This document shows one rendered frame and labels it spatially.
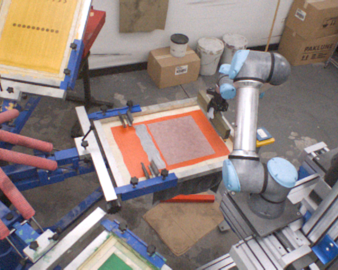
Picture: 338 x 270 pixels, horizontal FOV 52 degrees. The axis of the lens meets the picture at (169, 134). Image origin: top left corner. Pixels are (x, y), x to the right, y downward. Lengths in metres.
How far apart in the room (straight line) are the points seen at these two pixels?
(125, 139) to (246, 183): 0.94
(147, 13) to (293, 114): 1.93
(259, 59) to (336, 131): 2.86
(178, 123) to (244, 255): 0.99
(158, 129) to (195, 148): 0.26
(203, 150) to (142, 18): 2.13
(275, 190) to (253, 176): 0.10
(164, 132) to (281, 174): 0.96
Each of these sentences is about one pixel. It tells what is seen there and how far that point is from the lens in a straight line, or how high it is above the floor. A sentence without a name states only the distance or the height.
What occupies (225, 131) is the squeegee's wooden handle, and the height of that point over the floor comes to 1.13.
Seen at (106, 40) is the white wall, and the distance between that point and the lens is 3.87.
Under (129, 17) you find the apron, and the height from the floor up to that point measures 0.72.
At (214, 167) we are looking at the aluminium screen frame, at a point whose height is 0.99.
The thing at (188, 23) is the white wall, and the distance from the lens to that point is 4.14.
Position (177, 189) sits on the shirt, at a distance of 2.05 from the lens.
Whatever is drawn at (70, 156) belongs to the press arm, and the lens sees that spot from 1.82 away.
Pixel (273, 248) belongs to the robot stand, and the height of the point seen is 1.20.
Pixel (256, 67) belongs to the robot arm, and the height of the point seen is 1.72.
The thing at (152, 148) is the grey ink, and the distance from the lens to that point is 1.96.
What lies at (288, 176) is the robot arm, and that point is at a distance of 1.30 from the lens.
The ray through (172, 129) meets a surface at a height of 0.96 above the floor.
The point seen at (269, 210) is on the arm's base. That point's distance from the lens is 1.41.
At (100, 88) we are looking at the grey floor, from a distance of 3.91.
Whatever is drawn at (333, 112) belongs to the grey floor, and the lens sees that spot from 4.38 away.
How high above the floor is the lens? 2.41
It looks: 45 degrees down
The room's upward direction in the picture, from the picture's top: 9 degrees clockwise
